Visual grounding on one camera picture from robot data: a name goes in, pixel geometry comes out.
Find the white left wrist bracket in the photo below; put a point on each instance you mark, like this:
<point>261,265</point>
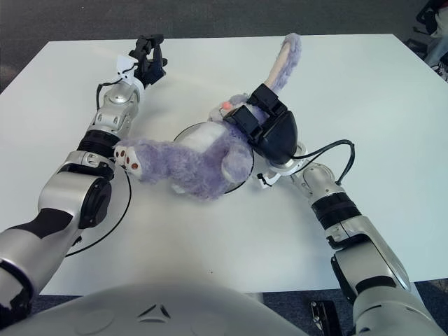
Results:
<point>124,64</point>

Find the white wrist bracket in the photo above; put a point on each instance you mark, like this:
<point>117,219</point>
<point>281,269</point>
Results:
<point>124,64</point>
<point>280,171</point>

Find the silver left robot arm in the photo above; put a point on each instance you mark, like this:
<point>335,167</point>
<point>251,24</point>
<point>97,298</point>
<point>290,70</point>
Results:
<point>70,189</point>

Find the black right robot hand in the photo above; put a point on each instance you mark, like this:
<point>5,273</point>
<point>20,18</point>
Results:
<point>280,136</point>

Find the white plate with black rim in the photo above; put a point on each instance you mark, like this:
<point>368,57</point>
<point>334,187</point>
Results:
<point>182,136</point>

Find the black office chair base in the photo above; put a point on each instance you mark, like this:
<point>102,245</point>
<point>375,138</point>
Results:
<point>425,17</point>

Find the purple plush bunny doll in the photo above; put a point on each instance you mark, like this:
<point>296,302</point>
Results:
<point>196,164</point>

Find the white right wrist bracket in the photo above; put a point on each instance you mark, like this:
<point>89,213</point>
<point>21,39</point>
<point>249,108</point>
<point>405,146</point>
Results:
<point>280,171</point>

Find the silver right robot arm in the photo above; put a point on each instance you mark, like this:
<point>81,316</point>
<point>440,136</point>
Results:
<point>364,238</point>

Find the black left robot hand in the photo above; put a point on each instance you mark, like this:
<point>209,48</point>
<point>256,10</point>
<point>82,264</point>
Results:
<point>152,70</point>

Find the metal table leg bracket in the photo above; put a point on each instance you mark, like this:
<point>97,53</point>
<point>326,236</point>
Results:
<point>316,311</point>

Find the grey robot torso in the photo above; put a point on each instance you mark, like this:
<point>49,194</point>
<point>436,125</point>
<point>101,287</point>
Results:
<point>105,308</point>

